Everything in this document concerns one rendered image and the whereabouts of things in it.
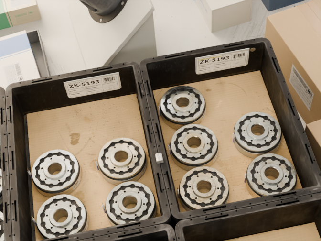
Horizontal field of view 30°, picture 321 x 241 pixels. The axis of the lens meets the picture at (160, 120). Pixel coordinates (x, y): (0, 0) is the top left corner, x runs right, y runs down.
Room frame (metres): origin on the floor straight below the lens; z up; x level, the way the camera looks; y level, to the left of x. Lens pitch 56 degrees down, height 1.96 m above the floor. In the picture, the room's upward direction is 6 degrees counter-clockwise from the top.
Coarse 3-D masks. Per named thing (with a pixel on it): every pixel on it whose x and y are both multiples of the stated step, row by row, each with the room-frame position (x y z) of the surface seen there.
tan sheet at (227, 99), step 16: (208, 80) 0.86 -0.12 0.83; (224, 80) 0.86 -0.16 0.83; (240, 80) 0.85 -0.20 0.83; (256, 80) 0.85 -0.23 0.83; (160, 96) 0.83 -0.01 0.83; (208, 96) 0.82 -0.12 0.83; (224, 96) 0.81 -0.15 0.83; (240, 96) 0.81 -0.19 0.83; (256, 96) 0.80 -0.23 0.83; (208, 112) 0.77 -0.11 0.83; (224, 112) 0.77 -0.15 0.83; (240, 112) 0.76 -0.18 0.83; (272, 112) 0.75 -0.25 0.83; (224, 128) 0.72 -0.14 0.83; (224, 144) 0.68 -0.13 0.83; (224, 160) 0.64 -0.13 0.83; (240, 160) 0.64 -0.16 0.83; (176, 176) 0.62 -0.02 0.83; (240, 176) 0.60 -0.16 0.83; (272, 176) 0.59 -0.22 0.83; (176, 192) 0.58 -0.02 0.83; (240, 192) 0.56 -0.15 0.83
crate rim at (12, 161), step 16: (128, 64) 0.86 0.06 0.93; (32, 80) 0.84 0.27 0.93; (48, 80) 0.84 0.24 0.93; (144, 96) 0.76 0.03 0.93; (144, 112) 0.72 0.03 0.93; (16, 160) 0.64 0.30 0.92; (16, 176) 0.60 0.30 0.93; (160, 176) 0.57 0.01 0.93; (16, 192) 0.57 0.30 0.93; (160, 192) 0.54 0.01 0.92; (16, 208) 0.54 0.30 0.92; (16, 224) 0.50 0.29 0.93; (128, 224) 0.47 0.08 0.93; (144, 224) 0.47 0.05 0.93; (16, 240) 0.47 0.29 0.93; (48, 240) 0.46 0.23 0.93; (64, 240) 0.45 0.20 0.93
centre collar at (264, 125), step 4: (256, 120) 0.71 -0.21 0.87; (248, 124) 0.70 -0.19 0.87; (252, 124) 0.70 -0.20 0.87; (256, 124) 0.70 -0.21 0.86; (260, 124) 0.70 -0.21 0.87; (264, 124) 0.70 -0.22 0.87; (248, 128) 0.69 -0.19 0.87; (264, 128) 0.69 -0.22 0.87; (268, 128) 0.69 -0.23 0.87; (248, 132) 0.68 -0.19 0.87; (264, 132) 0.68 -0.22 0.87; (268, 132) 0.68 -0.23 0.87; (252, 136) 0.67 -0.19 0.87; (256, 136) 0.67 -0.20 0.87; (260, 136) 0.67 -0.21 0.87; (264, 136) 0.67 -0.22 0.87
